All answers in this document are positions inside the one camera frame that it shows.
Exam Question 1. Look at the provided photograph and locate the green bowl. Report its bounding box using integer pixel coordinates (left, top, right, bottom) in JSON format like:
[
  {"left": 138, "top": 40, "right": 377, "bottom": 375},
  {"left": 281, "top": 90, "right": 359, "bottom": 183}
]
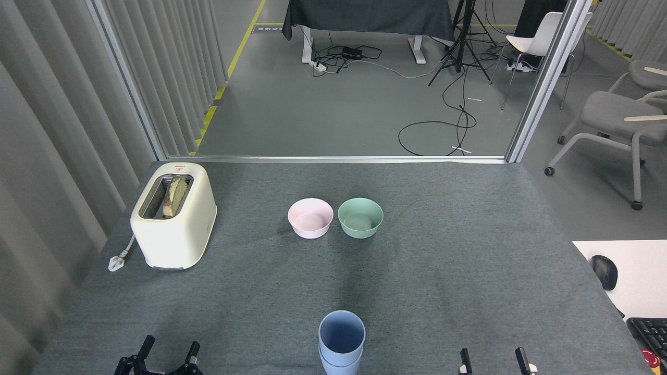
[{"left": 338, "top": 197, "right": 384, "bottom": 240}]

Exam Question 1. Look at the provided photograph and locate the white plastic chair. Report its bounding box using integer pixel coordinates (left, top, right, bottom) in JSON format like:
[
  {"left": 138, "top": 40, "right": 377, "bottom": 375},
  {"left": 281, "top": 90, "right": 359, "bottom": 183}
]
[{"left": 490, "top": 11, "right": 595, "bottom": 110}]

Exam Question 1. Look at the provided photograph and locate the white toaster plug cord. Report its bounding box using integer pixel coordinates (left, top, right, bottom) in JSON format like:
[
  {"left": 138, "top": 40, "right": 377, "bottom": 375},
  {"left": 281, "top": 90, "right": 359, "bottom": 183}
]
[{"left": 108, "top": 234, "right": 137, "bottom": 272}]

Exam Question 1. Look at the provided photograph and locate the black tripod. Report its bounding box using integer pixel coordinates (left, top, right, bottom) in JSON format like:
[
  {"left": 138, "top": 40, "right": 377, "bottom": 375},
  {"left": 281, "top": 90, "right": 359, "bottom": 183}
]
[{"left": 427, "top": 0, "right": 497, "bottom": 87}]

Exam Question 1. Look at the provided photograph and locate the black computer mouse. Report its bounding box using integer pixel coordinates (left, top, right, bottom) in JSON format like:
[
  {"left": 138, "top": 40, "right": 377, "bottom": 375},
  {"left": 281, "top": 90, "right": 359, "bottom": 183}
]
[{"left": 590, "top": 255, "right": 619, "bottom": 291}]

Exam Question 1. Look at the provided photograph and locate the black cabinet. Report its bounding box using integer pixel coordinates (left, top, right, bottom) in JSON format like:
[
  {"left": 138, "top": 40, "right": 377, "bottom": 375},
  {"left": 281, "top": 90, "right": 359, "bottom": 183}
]
[{"left": 513, "top": 0, "right": 569, "bottom": 40}]

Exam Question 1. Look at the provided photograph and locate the black keyboard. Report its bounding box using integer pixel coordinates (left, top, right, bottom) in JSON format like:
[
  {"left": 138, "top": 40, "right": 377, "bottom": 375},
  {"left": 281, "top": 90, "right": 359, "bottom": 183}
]
[{"left": 626, "top": 317, "right": 667, "bottom": 373}]

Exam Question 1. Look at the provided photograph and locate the silver frame rail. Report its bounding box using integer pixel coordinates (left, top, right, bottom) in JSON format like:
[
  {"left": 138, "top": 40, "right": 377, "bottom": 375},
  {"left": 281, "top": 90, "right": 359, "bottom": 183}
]
[{"left": 167, "top": 155, "right": 509, "bottom": 165}]

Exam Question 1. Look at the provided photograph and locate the table with black cloth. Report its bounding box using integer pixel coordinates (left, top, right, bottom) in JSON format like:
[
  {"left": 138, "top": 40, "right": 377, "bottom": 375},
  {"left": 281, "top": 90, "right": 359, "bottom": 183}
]
[{"left": 281, "top": 0, "right": 456, "bottom": 65}]

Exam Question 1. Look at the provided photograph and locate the blue cup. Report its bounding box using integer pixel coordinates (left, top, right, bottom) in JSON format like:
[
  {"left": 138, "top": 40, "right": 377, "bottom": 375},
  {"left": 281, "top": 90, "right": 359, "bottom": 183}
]
[
  {"left": 318, "top": 310, "right": 366, "bottom": 368},
  {"left": 319, "top": 348, "right": 364, "bottom": 375}
]

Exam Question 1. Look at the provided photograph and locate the silver post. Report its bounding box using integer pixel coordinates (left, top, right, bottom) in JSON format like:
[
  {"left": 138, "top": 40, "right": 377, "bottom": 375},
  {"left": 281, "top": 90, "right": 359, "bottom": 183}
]
[
  {"left": 86, "top": 0, "right": 167, "bottom": 162},
  {"left": 505, "top": 0, "right": 595, "bottom": 164}
]

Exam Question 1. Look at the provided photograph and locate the white desk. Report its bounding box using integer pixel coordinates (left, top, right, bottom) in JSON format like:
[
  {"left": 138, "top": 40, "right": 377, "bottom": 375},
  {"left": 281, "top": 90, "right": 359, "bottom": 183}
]
[{"left": 572, "top": 240, "right": 667, "bottom": 375}]

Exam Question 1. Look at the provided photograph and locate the pink bowl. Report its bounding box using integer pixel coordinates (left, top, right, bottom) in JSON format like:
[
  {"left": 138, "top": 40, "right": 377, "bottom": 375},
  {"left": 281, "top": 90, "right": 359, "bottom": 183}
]
[{"left": 288, "top": 198, "right": 334, "bottom": 240}]

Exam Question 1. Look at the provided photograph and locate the grey curtain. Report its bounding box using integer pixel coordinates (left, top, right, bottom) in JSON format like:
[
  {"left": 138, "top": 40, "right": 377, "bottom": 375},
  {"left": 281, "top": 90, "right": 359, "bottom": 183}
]
[
  {"left": 589, "top": 0, "right": 667, "bottom": 64},
  {"left": 104, "top": 0, "right": 230, "bottom": 157},
  {"left": 0, "top": 0, "right": 157, "bottom": 375}
]

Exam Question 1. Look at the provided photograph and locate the cream toaster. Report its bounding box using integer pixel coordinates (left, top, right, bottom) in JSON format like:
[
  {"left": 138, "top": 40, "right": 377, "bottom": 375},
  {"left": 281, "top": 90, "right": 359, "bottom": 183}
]
[{"left": 130, "top": 162, "right": 217, "bottom": 270}]

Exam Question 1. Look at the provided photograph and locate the grey chair with white frame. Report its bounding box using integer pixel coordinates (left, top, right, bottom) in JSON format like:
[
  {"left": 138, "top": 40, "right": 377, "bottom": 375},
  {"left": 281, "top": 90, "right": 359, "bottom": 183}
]
[
  {"left": 607, "top": 59, "right": 667, "bottom": 99},
  {"left": 544, "top": 90, "right": 667, "bottom": 211}
]

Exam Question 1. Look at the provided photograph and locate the dark grey table cloth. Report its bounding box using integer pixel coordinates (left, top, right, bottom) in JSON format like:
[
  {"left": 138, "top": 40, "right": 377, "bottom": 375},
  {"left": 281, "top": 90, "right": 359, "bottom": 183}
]
[{"left": 31, "top": 160, "right": 654, "bottom": 375}]

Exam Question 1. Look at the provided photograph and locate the bread slice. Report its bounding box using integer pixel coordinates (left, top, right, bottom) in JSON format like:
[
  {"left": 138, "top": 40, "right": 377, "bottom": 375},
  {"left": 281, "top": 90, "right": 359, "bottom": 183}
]
[{"left": 162, "top": 176, "right": 188, "bottom": 218}]

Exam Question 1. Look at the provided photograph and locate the black floor cable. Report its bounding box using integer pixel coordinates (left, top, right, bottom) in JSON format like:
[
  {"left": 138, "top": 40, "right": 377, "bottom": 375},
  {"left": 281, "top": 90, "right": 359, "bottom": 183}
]
[{"left": 398, "top": 62, "right": 477, "bottom": 156}]

